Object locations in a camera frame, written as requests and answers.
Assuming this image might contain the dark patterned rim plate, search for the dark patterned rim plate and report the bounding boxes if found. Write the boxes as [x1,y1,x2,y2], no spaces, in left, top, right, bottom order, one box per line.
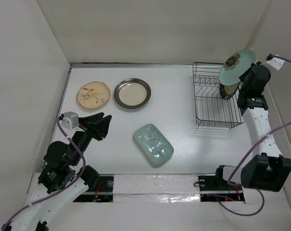
[219,82,240,100]

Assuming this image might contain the grey rimmed cream plate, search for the grey rimmed cream plate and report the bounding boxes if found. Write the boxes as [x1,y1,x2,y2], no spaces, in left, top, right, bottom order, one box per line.
[114,78,152,109]

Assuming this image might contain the metal wire dish rack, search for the metal wire dish rack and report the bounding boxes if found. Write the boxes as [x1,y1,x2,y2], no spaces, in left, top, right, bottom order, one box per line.
[192,62,244,129]

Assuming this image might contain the light blue floral plate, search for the light blue floral plate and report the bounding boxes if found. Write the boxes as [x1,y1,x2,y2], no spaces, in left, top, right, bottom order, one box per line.
[219,50,256,86]

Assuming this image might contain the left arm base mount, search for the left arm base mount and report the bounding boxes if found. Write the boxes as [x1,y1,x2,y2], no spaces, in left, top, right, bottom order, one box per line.
[74,175,114,203]

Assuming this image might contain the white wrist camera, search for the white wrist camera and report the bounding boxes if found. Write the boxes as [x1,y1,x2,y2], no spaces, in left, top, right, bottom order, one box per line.
[264,54,285,71]
[57,111,82,131]

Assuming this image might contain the tan floral round plate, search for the tan floral round plate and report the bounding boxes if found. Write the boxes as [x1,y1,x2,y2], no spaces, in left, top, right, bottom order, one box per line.
[76,82,111,109]

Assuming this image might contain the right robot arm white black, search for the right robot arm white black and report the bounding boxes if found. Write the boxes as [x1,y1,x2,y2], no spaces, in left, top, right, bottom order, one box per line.
[213,64,291,192]

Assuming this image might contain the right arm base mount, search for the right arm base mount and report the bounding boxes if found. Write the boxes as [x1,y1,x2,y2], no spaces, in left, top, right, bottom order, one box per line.
[194,175,245,202]

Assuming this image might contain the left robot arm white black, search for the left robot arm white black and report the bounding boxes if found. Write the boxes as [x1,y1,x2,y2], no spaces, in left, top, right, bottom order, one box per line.
[1,112,112,231]

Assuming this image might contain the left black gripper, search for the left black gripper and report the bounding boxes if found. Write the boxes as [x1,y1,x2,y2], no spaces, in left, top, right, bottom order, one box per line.
[70,111,112,165]

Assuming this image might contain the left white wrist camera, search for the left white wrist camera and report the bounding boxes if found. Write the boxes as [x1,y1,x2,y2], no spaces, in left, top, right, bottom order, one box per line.
[57,111,82,131]

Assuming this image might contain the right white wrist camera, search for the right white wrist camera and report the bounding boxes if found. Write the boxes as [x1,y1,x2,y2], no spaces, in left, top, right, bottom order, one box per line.
[264,54,285,71]

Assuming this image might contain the green rectangular divided plate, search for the green rectangular divided plate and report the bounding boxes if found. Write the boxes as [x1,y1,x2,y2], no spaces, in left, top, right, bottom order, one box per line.
[133,124,174,166]

